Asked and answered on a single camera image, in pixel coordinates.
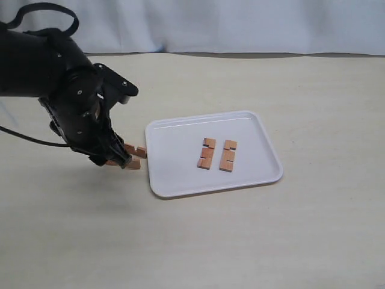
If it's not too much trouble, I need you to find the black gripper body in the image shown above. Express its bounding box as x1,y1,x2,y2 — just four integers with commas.
38,66,112,166

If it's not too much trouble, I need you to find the notched wooden piece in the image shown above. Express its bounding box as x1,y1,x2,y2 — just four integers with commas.
220,140,237,172
124,143,147,159
105,158,141,170
197,138,216,170

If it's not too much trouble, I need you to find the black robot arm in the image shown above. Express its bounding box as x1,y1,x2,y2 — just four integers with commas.
1,23,138,168

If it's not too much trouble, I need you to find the white plastic tray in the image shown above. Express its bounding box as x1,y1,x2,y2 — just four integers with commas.
145,111,283,199

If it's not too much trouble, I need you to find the white backdrop cloth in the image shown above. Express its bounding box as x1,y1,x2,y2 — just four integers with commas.
0,0,385,57

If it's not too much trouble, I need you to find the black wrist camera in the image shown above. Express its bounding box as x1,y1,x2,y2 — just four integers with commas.
93,63,139,108

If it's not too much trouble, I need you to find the black cable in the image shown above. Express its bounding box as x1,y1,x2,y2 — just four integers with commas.
0,2,81,148

